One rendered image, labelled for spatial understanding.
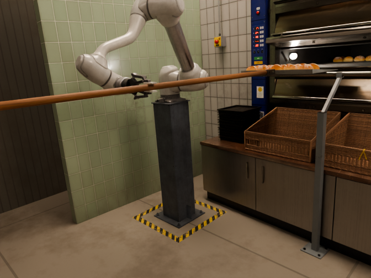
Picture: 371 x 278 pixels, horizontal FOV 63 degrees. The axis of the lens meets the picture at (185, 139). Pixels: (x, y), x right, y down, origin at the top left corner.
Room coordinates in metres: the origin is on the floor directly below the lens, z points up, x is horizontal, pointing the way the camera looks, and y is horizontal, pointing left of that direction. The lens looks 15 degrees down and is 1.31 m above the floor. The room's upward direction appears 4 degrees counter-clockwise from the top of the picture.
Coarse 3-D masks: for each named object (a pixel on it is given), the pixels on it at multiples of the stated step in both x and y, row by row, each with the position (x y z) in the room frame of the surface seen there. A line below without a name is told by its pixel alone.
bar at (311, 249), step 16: (336, 80) 1.89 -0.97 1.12; (320, 112) 1.76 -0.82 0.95; (320, 128) 1.75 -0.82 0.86; (320, 144) 1.75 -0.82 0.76; (320, 160) 1.74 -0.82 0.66; (320, 176) 1.74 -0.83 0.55; (320, 192) 1.74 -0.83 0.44; (320, 208) 1.75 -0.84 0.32; (320, 224) 1.76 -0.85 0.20; (320, 256) 1.68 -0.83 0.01
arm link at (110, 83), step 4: (112, 72) 1.61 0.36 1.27; (112, 76) 1.60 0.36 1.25; (116, 76) 1.61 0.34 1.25; (120, 76) 1.64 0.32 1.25; (108, 80) 1.58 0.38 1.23; (112, 80) 1.59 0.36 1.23; (104, 84) 1.58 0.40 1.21; (108, 84) 1.59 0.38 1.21; (112, 84) 1.59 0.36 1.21; (104, 88) 1.61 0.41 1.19; (108, 88) 1.60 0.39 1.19
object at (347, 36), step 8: (344, 32) 2.10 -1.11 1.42; (352, 32) 2.07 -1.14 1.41; (360, 32) 2.03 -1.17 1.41; (368, 32) 1.99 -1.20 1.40; (272, 40) 2.53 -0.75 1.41; (280, 40) 2.47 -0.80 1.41; (288, 40) 2.42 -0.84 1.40; (296, 40) 2.37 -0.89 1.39; (304, 40) 2.35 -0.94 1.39; (312, 40) 2.33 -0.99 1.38; (320, 40) 2.30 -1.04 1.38; (328, 40) 2.28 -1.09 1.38; (336, 40) 2.26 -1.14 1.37; (344, 40) 2.24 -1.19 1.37; (352, 40) 2.22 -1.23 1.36; (360, 40) 2.20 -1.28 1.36
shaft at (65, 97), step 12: (252, 72) 1.90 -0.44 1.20; (264, 72) 1.98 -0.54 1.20; (144, 84) 1.39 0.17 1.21; (156, 84) 1.42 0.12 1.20; (168, 84) 1.47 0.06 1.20; (180, 84) 1.51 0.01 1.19; (192, 84) 1.58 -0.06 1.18; (48, 96) 1.12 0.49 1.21; (60, 96) 1.14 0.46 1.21; (72, 96) 1.16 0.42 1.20; (84, 96) 1.19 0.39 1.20; (96, 96) 1.23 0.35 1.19; (0, 108) 1.01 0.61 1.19; (12, 108) 1.03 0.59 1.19
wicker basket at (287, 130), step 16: (272, 112) 2.56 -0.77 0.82; (288, 112) 2.52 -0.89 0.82; (304, 112) 2.41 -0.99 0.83; (336, 112) 2.23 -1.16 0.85; (256, 128) 2.42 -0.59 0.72; (272, 128) 2.57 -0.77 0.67; (288, 128) 2.48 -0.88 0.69; (304, 128) 2.38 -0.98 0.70; (256, 144) 2.23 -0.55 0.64; (272, 144) 2.12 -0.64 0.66; (288, 144) 2.03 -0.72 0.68; (304, 144) 1.94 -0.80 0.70; (304, 160) 1.94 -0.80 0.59
